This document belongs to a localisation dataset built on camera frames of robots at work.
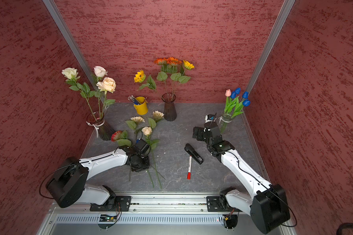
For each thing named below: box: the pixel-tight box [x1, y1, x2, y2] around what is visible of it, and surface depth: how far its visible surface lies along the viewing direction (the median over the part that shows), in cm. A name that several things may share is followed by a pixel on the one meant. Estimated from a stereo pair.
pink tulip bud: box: [225, 89, 232, 97], surface depth 87 cm
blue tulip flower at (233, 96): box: [226, 91, 239, 116], surface depth 90 cm
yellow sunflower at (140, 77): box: [133, 69, 157, 93], surface depth 84 cm
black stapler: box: [184, 142, 204, 165], surface depth 91 cm
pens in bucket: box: [127, 94, 142, 105], surface depth 105 cm
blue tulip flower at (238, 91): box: [232, 87, 241, 114], surface depth 90 cm
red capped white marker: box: [187, 155, 193, 180], surface depth 87 cm
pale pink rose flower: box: [96, 76, 117, 119], surface depth 71 cm
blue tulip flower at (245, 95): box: [236, 91, 249, 114], surface depth 89 cm
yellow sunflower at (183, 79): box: [178, 59, 195, 85], surface depth 91 cm
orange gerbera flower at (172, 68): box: [166, 56, 183, 94], surface depth 91 cm
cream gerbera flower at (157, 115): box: [147, 110, 165, 129], surface depth 109 cm
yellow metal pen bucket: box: [133, 96, 149, 116], surface depth 112 cm
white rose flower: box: [61, 67, 98, 122], surface depth 82 cm
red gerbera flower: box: [110, 130, 123, 142], surface depth 97 cm
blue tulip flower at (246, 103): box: [230, 98, 252, 118], surface depth 89 cm
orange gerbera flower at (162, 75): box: [153, 57, 169, 95], surface depth 92 cm
